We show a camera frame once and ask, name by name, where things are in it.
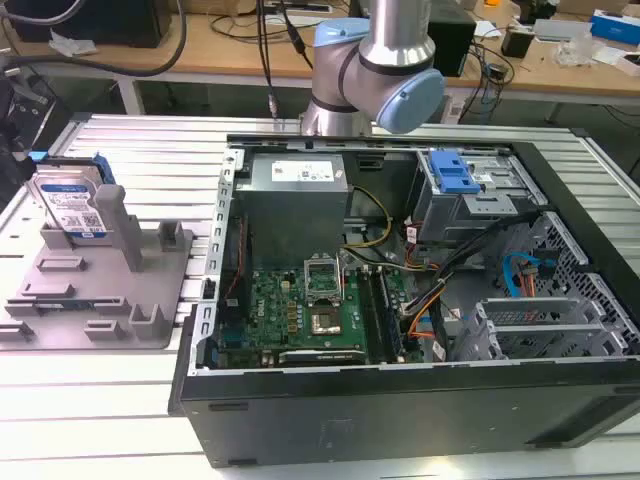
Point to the hard disk in blue carrier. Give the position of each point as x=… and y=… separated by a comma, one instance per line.
x=70, y=200

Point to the black box on desk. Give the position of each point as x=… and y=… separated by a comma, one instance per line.
x=452, y=42

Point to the green motherboard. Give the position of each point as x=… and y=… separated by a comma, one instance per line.
x=300, y=320

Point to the silver expansion slot bracket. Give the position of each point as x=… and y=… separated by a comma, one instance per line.
x=525, y=304
x=545, y=330

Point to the black RAM slot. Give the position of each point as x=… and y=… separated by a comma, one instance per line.
x=372, y=315
x=391, y=310

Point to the grey power supply unit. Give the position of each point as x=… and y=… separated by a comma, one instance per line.
x=292, y=200

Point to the grey parts rack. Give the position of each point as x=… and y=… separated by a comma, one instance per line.
x=100, y=295

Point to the black open PC case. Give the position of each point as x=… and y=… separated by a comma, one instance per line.
x=400, y=410

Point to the blue cardboard box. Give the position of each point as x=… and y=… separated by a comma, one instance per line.
x=614, y=25

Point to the CPU socket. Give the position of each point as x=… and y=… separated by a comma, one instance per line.
x=324, y=324

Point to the wooden desk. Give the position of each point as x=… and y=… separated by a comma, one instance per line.
x=250, y=55

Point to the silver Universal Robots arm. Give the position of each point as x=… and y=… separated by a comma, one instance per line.
x=380, y=65

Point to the black expansion slot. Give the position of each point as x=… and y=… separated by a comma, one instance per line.
x=320, y=357

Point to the small black cube device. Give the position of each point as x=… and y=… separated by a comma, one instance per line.
x=516, y=42

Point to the black equipment box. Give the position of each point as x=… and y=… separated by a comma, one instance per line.
x=100, y=22

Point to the silver disk bay cage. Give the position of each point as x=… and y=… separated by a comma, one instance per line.
x=470, y=210

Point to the blue disk bay latch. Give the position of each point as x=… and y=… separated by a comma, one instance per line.
x=454, y=170

